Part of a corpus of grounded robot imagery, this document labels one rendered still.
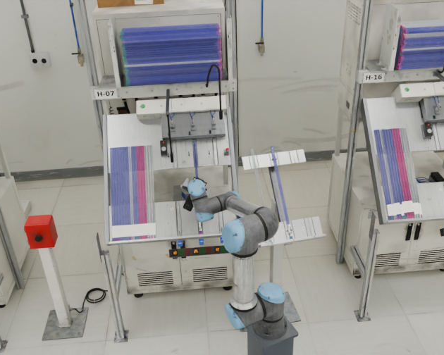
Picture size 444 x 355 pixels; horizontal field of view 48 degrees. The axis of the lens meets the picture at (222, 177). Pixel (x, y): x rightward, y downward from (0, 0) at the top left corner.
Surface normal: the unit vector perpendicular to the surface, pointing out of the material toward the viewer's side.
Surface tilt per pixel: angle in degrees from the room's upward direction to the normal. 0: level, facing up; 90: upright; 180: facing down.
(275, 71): 90
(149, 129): 44
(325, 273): 0
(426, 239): 90
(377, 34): 90
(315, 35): 90
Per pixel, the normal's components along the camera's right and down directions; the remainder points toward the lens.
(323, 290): -0.04, -0.86
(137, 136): 0.04, -0.25
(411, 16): 0.08, 0.51
